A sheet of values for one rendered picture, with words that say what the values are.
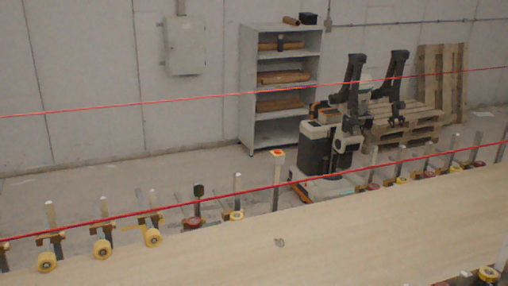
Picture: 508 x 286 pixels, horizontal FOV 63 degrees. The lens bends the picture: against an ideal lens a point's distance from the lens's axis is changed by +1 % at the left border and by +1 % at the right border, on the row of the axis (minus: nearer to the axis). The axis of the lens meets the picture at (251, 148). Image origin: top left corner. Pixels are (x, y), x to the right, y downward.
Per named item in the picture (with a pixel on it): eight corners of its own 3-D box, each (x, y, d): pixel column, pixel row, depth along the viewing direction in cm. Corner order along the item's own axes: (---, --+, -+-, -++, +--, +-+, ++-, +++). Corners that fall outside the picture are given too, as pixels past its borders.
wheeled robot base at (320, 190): (285, 183, 447) (286, 164, 436) (334, 174, 470) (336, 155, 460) (317, 218, 392) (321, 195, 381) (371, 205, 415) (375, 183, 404)
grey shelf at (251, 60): (236, 143, 545) (240, 23, 478) (296, 134, 578) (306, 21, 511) (250, 157, 508) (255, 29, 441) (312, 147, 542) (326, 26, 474)
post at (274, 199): (267, 222, 270) (271, 161, 251) (275, 220, 272) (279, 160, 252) (271, 226, 266) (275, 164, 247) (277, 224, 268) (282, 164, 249)
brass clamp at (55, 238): (36, 240, 212) (35, 232, 210) (65, 234, 217) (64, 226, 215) (36, 248, 207) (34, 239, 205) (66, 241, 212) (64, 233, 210)
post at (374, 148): (360, 203, 299) (371, 144, 278) (364, 202, 300) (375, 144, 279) (363, 206, 296) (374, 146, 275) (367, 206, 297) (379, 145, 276)
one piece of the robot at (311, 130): (293, 175, 436) (300, 101, 400) (336, 167, 457) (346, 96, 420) (309, 191, 409) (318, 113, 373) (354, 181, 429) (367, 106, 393)
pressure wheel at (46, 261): (41, 249, 195) (59, 253, 199) (34, 263, 196) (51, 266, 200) (40, 257, 190) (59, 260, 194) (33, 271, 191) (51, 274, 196)
